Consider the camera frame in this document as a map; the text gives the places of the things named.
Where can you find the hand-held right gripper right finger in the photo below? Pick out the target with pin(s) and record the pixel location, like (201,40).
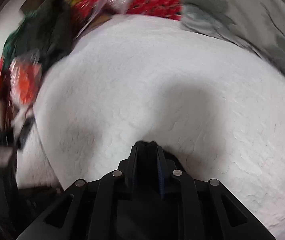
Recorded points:
(160,177)

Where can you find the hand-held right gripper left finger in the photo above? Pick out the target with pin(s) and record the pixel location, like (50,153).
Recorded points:
(138,170)

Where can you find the orange plastic bag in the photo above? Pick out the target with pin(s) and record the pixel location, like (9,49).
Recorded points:
(25,80)

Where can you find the white quilted bedspread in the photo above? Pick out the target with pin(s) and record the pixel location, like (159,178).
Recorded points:
(157,80)

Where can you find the grey floral pillow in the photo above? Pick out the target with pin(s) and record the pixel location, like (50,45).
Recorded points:
(245,10)

